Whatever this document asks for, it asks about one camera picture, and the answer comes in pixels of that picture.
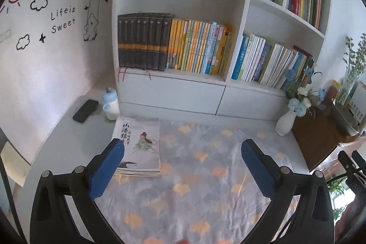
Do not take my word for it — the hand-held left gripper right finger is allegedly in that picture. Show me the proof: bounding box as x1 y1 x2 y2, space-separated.
241 139 335 244

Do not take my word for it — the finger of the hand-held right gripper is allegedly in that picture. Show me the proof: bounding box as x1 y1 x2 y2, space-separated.
338 150 359 190
354 150 366 176

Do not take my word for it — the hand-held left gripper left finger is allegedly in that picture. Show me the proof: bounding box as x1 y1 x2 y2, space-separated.
30 138 125 244

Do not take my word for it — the stack of thin books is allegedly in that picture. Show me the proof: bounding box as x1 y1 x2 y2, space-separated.
114 165 161 177

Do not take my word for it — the white book with lady figure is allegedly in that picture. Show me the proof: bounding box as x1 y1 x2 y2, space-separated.
111 118 161 172

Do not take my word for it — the row of white and blue books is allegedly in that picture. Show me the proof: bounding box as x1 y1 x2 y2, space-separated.
231 32 316 90

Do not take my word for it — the row of black hardcover books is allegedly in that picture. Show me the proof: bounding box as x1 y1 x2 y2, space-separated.
117 12 173 72

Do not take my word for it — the row of yellow thin books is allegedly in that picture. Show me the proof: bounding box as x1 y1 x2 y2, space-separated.
166 18 236 76

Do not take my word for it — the green potted plant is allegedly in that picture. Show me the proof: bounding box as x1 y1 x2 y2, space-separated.
327 180 348 222

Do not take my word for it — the brown wooden cabinet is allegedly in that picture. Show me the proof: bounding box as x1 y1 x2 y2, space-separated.
292 110 366 173

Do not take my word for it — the white bottle with blue cap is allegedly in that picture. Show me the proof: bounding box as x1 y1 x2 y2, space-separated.
102 87 121 121

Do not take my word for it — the grey tablecloth with orange leaves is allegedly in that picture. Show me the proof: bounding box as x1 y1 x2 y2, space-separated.
94 118 295 244

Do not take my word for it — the black phone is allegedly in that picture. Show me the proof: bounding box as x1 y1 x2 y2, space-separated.
72 99 99 123

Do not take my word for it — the glass vase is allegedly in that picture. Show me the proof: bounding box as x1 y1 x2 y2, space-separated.
337 67 359 106

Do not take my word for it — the blue and white flower bouquet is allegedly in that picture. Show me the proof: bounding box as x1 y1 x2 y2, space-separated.
282 59 326 119

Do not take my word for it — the white bookshelf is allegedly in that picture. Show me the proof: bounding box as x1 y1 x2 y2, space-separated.
111 0 334 121

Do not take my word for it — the green sprig bouquet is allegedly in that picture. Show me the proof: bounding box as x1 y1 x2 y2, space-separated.
342 34 366 81

